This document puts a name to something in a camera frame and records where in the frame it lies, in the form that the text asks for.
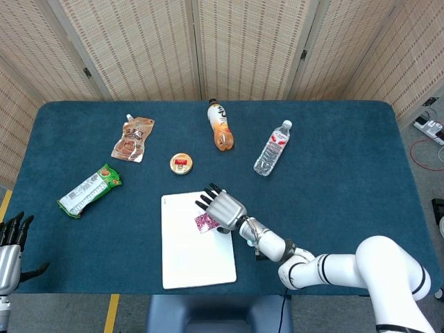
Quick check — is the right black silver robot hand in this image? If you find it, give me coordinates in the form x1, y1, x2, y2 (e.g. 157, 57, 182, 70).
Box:
194, 182, 248, 234

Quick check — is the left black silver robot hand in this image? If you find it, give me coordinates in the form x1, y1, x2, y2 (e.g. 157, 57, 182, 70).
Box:
0, 211, 51, 297

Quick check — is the pink patterned small packet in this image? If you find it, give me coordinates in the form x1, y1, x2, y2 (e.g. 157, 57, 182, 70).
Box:
194, 213, 221, 235

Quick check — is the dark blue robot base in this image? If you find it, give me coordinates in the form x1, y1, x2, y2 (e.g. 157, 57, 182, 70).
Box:
145, 294, 294, 333

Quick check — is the white rectangular magnetic board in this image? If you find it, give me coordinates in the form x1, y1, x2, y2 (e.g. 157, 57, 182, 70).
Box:
160, 189, 238, 290

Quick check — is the yellow floor tape strip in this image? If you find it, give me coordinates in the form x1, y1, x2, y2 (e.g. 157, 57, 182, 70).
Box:
0, 189, 13, 223
103, 293, 121, 333

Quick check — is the round gold tin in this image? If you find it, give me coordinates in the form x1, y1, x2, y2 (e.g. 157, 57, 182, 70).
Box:
169, 152, 194, 176

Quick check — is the clear water bottle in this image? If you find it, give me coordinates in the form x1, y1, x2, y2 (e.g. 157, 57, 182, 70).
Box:
253, 119, 293, 178

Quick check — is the orange drink bottle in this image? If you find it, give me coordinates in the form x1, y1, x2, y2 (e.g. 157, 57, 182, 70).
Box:
207, 98, 235, 153

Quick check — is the dark blue table cloth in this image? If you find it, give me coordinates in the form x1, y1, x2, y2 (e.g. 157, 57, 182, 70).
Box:
6, 100, 438, 298

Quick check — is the green white snack packet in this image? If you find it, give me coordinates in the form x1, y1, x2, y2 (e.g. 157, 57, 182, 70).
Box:
57, 163, 123, 219

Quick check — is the brown spouted sauce pouch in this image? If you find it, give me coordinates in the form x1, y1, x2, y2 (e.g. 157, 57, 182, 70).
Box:
110, 113, 156, 164

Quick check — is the woven bamboo folding screen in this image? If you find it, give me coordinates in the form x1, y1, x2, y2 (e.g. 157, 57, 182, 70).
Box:
0, 0, 444, 190

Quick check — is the black device on floor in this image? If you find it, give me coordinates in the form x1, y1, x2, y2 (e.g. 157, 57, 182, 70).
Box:
431, 198, 444, 240

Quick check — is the white power strip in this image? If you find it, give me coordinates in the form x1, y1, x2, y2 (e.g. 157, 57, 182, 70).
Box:
412, 116, 444, 146

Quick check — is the thin black cable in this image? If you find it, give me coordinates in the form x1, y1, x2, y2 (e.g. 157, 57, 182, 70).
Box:
280, 293, 289, 333

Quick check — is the red cable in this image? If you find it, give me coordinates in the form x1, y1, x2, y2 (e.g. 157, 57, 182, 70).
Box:
409, 137, 444, 171

